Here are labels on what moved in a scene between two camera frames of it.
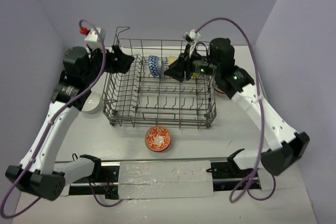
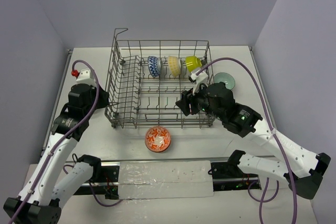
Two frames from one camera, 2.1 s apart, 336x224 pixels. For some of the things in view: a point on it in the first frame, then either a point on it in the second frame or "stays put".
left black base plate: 107,184 stays put
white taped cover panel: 155,180 stays put
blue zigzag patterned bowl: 155,65 stays put
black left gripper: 113,60 -> 103,97
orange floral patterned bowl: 157,139 stays put
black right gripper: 177,69 -> 187,97
